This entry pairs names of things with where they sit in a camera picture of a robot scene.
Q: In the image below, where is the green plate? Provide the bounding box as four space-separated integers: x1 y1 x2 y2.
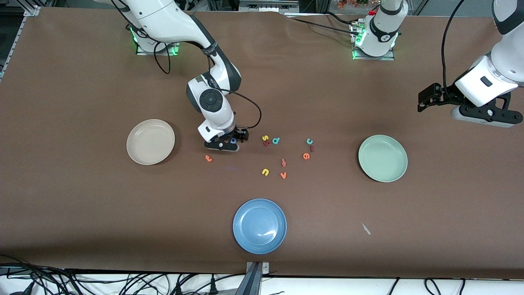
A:
358 135 408 183

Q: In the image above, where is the brown plate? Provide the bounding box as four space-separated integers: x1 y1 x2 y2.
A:
126 119 176 166

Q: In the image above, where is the blue plate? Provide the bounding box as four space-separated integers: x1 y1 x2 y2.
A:
233 199 287 255

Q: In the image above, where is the grey metal device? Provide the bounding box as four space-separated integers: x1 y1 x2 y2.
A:
239 0 300 13

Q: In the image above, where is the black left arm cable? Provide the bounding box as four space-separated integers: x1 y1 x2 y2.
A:
441 0 467 103

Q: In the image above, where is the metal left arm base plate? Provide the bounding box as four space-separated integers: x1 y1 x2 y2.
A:
350 20 396 61

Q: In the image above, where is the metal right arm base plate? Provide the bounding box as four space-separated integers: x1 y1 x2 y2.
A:
136 16 181 56

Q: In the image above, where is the black cable on table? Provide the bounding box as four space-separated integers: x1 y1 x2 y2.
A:
287 11 359 35

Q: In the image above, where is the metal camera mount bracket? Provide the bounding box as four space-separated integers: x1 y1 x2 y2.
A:
235 261 271 295

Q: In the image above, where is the aluminium frame rail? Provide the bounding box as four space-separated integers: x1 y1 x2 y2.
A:
0 6 41 82

